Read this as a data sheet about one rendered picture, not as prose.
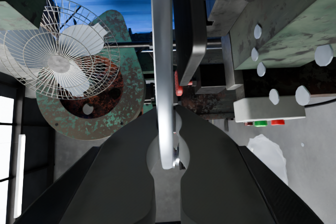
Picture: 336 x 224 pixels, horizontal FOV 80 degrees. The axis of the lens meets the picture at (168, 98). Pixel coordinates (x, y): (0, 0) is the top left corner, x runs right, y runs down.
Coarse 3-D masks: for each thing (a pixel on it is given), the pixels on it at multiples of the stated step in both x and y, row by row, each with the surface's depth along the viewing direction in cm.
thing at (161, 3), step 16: (160, 0) 7; (160, 16) 8; (160, 32) 8; (160, 48) 8; (160, 64) 8; (160, 80) 9; (160, 96) 9; (160, 112) 10; (160, 128) 10; (160, 144) 11
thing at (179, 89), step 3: (174, 75) 59; (177, 75) 54; (177, 78) 54; (177, 81) 54; (189, 81) 56; (177, 84) 53; (189, 84) 56; (177, 87) 53; (180, 87) 53; (177, 90) 54; (180, 90) 53; (177, 93) 55; (180, 93) 54
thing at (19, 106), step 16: (0, 80) 440; (16, 80) 498; (16, 96) 493; (16, 112) 487; (32, 112) 555; (16, 128) 481; (32, 128) 551; (48, 128) 629; (16, 144) 475; (32, 144) 548; (48, 144) 621; (16, 160) 469; (32, 160) 544; (48, 160) 613; (32, 176) 541; (48, 176) 606; (32, 192) 538
